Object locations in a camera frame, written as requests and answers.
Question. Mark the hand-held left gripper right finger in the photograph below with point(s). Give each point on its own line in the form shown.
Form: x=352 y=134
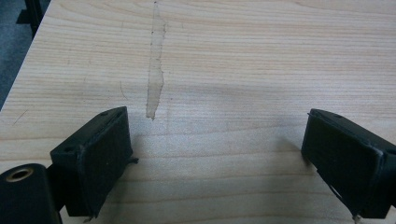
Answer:
x=351 y=161

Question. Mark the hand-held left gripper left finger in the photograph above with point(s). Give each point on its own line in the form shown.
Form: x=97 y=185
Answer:
x=99 y=155

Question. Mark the strip of clear tape residue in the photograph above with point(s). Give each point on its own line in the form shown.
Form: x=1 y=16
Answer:
x=155 y=65

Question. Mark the black metal stand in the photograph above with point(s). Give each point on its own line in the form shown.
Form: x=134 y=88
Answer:
x=32 y=14

